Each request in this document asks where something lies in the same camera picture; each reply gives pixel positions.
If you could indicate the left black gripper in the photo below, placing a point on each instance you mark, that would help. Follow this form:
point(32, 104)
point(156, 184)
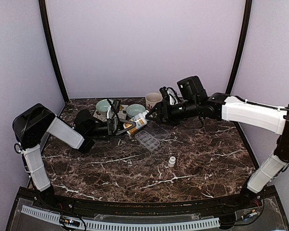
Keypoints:
point(126, 130)

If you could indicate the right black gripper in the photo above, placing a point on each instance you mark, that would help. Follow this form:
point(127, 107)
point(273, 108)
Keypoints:
point(161, 107)

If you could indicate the large orange label pill bottle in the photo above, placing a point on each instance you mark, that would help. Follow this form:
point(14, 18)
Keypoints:
point(140, 121)

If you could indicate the clear plastic pill organizer box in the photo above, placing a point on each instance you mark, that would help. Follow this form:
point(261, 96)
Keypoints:
point(151, 136)

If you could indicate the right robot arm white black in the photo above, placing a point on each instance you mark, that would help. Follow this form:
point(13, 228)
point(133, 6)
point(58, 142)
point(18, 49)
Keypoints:
point(222, 106)

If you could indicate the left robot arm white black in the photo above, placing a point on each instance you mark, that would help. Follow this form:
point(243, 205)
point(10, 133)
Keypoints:
point(32, 125)

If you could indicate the square floral ceramic plate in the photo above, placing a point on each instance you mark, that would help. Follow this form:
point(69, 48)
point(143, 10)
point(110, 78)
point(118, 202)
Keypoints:
point(122, 113)

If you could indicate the cream mug with coral pattern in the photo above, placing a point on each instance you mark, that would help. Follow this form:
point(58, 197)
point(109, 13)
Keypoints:
point(152, 99)

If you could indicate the right teal ceramic bowl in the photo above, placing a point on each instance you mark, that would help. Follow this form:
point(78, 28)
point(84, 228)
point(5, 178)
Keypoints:
point(134, 109)

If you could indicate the teal ceramic bowl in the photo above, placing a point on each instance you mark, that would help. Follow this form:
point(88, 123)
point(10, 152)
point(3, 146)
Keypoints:
point(134, 109)
point(102, 107)

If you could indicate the left teal ceramic bowl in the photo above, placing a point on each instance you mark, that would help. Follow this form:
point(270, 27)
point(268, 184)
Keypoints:
point(102, 107)

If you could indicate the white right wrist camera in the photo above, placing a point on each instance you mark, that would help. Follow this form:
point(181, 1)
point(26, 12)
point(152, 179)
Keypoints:
point(170, 95)

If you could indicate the white slotted cable duct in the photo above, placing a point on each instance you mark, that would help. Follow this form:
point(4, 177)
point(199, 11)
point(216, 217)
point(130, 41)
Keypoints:
point(123, 223)

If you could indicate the black front rail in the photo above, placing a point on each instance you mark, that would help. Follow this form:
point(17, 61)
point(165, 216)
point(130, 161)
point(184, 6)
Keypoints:
point(216, 206)

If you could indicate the right black frame post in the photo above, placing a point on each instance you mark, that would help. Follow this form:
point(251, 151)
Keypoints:
point(240, 46)

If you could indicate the black frame post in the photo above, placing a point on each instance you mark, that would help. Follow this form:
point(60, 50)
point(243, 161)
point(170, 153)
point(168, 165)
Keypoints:
point(240, 46)
point(51, 49)

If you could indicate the left black frame post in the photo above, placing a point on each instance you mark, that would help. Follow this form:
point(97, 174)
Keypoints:
point(51, 49)

